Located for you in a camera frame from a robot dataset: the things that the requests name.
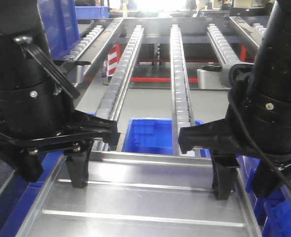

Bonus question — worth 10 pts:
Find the white roller track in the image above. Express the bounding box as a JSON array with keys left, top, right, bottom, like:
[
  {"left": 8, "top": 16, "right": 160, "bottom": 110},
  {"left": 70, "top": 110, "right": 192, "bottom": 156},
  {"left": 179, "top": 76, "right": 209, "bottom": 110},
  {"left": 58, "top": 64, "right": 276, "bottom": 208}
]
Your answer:
[
  {"left": 63, "top": 25, "right": 104, "bottom": 61},
  {"left": 207, "top": 24, "right": 240, "bottom": 66},
  {"left": 93, "top": 25, "right": 145, "bottom": 151},
  {"left": 170, "top": 24, "right": 195, "bottom": 157}
]

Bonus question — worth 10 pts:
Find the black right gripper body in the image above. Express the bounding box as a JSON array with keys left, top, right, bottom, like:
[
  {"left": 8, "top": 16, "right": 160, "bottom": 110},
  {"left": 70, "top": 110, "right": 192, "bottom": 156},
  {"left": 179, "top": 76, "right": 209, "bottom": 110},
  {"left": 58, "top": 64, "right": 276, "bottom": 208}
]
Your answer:
[{"left": 178, "top": 119, "right": 291, "bottom": 198}]

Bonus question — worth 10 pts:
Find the blue bin below centre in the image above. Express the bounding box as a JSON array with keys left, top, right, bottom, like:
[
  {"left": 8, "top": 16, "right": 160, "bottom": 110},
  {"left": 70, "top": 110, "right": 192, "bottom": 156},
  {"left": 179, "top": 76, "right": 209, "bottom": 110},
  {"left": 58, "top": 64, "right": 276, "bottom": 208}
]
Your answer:
[{"left": 122, "top": 118, "right": 211, "bottom": 158}]

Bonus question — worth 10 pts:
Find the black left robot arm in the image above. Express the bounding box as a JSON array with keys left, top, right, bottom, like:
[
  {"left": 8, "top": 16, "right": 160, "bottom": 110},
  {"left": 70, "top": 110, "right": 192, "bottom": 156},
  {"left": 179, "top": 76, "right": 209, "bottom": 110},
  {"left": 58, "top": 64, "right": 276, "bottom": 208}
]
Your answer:
[{"left": 0, "top": 0, "right": 119, "bottom": 188}]

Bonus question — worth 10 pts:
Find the far right roller track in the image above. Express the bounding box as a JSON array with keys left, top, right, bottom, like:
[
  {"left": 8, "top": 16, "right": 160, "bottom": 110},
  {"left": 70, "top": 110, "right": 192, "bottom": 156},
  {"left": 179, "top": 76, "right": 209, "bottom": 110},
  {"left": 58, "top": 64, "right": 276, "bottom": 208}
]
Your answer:
[{"left": 253, "top": 23, "right": 266, "bottom": 37}]

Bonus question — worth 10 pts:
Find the centre white roller track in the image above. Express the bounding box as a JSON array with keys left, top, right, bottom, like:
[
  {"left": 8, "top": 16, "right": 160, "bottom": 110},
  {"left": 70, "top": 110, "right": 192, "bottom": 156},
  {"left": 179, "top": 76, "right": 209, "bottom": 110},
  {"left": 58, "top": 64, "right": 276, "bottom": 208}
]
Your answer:
[{"left": 170, "top": 24, "right": 195, "bottom": 157}]

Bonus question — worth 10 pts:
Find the red white striped post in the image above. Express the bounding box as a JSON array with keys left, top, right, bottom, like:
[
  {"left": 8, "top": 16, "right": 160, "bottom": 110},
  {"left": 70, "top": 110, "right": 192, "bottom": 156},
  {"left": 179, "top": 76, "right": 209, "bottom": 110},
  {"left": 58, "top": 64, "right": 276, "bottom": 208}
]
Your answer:
[{"left": 104, "top": 43, "right": 121, "bottom": 77}]

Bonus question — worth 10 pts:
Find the small ribbed silver tray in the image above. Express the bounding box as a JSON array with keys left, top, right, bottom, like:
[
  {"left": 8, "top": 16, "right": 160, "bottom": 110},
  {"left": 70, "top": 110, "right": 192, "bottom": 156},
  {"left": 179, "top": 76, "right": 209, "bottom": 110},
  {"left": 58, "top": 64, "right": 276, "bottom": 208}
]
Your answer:
[{"left": 17, "top": 152, "right": 261, "bottom": 237}]

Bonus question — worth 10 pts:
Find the red floor frame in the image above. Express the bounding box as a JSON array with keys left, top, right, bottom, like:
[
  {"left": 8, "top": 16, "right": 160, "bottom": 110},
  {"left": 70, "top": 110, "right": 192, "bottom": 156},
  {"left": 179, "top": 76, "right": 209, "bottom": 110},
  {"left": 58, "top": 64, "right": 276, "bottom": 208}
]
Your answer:
[{"left": 83, "top": 47, "right": 254, "bottom": 82}]

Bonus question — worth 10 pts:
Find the blue bin below left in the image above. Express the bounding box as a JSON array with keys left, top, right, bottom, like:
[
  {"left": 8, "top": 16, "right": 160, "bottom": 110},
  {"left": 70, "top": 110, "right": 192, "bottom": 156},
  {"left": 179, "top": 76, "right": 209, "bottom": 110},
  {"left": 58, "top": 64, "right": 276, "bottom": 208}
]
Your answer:
[{"left": 0, "top": 151, "right": 62, "bottom": 237}]

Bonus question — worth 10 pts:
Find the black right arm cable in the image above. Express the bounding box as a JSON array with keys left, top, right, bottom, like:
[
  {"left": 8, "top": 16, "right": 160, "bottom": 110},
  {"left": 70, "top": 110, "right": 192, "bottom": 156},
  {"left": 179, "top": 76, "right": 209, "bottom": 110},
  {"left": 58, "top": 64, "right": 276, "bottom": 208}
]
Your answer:
[{"left": 226, "top": 63, "right": 291, "bottom": 198}]

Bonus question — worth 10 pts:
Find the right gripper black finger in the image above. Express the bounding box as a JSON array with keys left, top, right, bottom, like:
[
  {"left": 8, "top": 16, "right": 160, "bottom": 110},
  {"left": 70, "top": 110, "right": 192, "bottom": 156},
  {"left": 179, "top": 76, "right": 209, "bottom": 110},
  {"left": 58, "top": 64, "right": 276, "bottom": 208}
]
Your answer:
[{"left": 210, "top": 150, "right": 240, "bottom": 200}]

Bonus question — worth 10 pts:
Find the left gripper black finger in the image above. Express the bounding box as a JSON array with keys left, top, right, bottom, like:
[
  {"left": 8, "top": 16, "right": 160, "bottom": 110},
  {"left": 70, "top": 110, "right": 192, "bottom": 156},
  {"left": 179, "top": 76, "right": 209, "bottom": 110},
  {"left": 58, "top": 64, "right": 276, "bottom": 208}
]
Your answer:
[{"left": 64, "top": 140, "right": 94, "bottom": 189}]

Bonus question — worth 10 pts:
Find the left white roller track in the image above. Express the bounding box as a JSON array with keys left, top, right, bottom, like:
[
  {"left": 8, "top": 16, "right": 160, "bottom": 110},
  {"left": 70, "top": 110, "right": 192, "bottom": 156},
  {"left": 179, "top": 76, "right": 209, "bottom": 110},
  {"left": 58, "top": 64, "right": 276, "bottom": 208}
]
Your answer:
[{"left": 63, "top": 25, "right": 104, "bottom": 61}]

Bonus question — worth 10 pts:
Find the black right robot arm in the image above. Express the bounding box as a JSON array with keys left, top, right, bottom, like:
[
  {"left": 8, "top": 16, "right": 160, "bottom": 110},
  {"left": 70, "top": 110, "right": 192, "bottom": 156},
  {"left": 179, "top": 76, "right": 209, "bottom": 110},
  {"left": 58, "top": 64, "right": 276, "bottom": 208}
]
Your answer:
[{"left": 178, "top": 0, "right": 291, "bottom": 200}]

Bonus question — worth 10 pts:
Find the large blue bin left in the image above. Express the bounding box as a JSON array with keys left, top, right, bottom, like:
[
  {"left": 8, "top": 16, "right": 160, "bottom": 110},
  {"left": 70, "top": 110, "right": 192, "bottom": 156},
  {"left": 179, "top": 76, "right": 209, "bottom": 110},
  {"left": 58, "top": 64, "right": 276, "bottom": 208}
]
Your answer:
[{"left": 37, "top": 0, "right": 80, "bottom": 60}]

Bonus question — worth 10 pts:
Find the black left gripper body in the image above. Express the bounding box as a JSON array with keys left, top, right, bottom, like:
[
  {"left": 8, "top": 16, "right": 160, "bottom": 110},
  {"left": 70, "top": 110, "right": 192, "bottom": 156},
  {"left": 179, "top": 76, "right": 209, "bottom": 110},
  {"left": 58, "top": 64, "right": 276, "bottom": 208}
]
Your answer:
[{"left": 0, "top": 111, "right": 118, "bottom": 182}]

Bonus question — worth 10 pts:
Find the right white roller track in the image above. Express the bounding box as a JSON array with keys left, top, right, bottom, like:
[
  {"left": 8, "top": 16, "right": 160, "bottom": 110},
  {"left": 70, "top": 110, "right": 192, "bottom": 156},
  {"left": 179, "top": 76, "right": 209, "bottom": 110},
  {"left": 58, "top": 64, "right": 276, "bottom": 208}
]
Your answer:
[{"left": 207, "top": 24, "right": 240, "bottom": 66}]

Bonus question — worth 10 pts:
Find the blue bin below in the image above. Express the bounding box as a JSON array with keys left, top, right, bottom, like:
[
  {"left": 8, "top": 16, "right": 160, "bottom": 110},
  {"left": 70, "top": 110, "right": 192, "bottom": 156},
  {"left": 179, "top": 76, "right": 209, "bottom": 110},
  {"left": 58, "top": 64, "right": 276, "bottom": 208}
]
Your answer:
[
  {"left": 122, "top": 118, "right": 211, "bottom": 158},
  {"left": 237, "top": 155, "right": 291, "bottom": 237},
  {"left": 0, "top": 151, "right": 62, "bottom": 237}
]

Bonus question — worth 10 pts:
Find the left steel divider rail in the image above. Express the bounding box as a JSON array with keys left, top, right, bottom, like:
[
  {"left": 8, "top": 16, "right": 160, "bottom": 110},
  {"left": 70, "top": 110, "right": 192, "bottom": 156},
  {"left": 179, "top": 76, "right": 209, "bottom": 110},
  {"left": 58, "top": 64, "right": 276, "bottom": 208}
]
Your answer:
[{"left": 62, "top": 18, "right": 124, "bottom": 83}]

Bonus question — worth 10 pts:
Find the blue bin below right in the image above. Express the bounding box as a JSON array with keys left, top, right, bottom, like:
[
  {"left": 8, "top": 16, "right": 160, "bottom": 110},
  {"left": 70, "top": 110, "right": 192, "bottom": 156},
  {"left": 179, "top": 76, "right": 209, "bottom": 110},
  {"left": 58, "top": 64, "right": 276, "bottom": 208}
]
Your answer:
[{"left": 237, "top": 155, "right": 291, "bottom": 237}]

